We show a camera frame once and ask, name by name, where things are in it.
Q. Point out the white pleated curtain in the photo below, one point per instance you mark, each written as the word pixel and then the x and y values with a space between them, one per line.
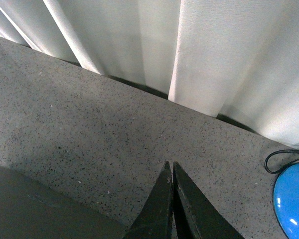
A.
pixel 232 58

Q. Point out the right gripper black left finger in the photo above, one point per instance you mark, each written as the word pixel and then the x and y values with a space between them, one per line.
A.
pixel 155 219

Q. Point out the blue round object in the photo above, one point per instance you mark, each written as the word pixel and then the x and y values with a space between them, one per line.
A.
pixel 286 201

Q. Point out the grey laptop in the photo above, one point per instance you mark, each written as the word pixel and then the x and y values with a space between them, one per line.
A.
pixel 30 210

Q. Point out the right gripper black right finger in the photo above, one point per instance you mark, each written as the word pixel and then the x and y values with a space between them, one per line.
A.
pixel 195 217

